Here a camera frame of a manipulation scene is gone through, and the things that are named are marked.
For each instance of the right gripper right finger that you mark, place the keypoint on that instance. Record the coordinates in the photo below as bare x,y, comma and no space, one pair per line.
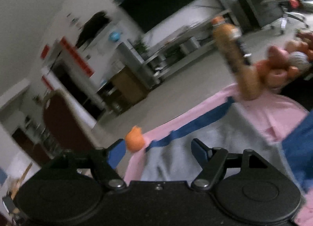
212,161

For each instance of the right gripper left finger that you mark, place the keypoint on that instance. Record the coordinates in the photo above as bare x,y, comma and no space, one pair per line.
107,161

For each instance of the grey blue waffle sweater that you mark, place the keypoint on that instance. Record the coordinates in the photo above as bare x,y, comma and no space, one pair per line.
227,126

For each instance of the bumpy orange citrus fruit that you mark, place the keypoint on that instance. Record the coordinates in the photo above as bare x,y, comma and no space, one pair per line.
135,140

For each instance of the dark red dining chair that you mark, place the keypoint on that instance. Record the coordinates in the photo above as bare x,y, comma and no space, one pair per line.
65,125

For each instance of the brown wooden cabinet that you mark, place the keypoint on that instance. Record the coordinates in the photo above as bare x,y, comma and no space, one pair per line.
130,86

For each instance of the pink dog print blanket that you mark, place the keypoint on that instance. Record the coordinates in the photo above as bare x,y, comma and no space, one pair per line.
274,116

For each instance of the left grey tower speaker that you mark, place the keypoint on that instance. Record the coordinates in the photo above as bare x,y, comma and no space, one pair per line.
135,62

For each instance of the black fruit tray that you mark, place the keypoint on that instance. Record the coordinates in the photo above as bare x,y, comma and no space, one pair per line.
300,89

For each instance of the potted green plant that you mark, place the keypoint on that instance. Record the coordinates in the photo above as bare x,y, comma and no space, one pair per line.
141,48

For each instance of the large red apple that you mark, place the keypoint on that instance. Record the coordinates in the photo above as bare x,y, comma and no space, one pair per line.
278,58

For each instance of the blue desk globe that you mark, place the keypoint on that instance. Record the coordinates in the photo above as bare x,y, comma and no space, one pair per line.
115,36

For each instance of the orange juice bottle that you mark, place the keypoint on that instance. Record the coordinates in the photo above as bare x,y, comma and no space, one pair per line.
228,37

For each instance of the foam netted fruit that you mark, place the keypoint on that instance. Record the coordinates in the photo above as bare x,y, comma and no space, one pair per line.
299,60

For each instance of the black desk with drawers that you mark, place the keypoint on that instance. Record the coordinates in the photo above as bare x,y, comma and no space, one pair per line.
261,12

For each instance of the red wall couplet banner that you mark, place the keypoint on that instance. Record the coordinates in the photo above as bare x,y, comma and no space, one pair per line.
84,66

